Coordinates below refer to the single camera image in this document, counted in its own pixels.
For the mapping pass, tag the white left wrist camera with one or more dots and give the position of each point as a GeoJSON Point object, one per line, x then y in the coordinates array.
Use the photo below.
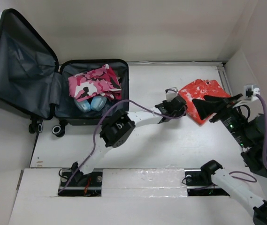
{"type": "Point", "coordinates": [171, 93]}

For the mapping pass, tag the pink camouflage garment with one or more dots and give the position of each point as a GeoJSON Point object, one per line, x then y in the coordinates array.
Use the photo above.
{"type": "Point", "coordinates": [102, 82]}

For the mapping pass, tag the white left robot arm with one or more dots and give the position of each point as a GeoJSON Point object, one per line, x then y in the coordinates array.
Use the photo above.
{"type": "Point", "coordinates": [112, 132]}

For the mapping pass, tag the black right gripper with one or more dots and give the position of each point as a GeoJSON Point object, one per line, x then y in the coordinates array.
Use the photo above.
{"type": "Point", "coordinates": [214, 103]}

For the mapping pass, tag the red white garment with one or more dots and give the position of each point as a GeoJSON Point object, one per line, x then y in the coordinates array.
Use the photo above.
{"type": "Point", "coordinates": [198, 89]}

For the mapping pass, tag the black suitcase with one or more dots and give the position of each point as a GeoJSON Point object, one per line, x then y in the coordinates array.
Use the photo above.
{"type": "Point", "coordinates": [35, 85]}

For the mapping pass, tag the blue over-ear headphones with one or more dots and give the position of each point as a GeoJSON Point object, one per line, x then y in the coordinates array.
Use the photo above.
{"type": "Point", "coordinates": [97, 103]}

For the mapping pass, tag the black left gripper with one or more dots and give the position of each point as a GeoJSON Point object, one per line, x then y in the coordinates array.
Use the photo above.
{"type": "Point", "coordinates": [179, 113]}

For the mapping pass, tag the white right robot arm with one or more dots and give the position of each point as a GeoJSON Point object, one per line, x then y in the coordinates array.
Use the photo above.
{"type": "Point", "coordinates": [250, 135]}

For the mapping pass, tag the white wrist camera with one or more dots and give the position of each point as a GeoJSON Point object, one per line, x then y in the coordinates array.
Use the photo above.
{"type": "Point", "coordinates": [171, 93]}
{"type": "Point", "coordinates": [250, 92]}

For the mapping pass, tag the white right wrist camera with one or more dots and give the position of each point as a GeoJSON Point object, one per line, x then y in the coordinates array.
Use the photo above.
{"type": "Point", "coordinates": [250, 92]}

